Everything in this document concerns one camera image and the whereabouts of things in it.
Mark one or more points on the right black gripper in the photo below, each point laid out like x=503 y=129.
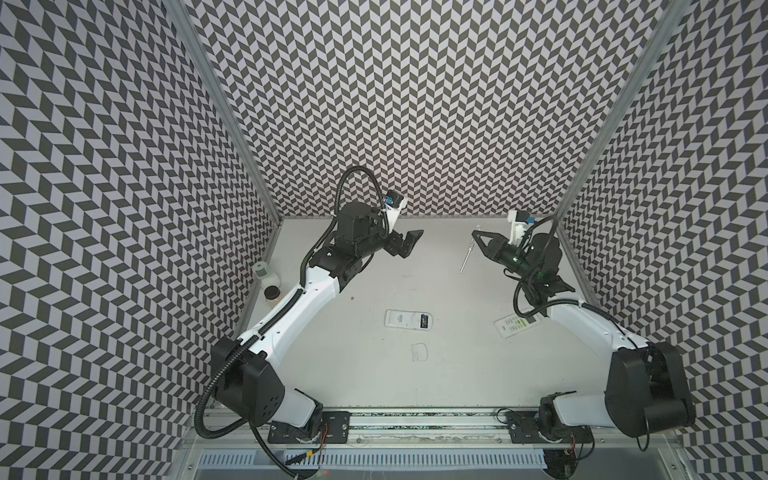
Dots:
x=498 y=249

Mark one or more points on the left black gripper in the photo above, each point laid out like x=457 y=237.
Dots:
x=409 y=243

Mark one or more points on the clear handle screwdriver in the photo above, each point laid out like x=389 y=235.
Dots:
x=467 y=256

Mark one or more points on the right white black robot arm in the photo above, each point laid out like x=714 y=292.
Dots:
x=646 y=387

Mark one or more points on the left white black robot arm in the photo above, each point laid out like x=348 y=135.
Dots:
x=245 y=388

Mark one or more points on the jar with black lid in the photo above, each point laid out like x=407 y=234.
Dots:
x=272 y=293

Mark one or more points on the white bottle green cap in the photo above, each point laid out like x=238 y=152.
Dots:
x=266 y=275

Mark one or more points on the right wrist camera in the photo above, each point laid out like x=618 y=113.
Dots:
x=519 y=221

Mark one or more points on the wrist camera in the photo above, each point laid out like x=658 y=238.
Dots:
x=519 y=221
x=394 y=203

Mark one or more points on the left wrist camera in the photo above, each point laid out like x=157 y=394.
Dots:
x=394 y=203

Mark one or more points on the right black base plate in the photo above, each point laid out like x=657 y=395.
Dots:
x=525 y=427

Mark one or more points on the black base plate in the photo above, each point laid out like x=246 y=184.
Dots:
x=525 y=427
x=333 y=428

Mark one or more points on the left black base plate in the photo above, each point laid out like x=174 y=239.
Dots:
x=333 y=428

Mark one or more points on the aluminium mounting rail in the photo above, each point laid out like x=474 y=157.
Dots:
x=370 y=428

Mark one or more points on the white slotted cable duct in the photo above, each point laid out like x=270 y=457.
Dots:
x=385 y=460

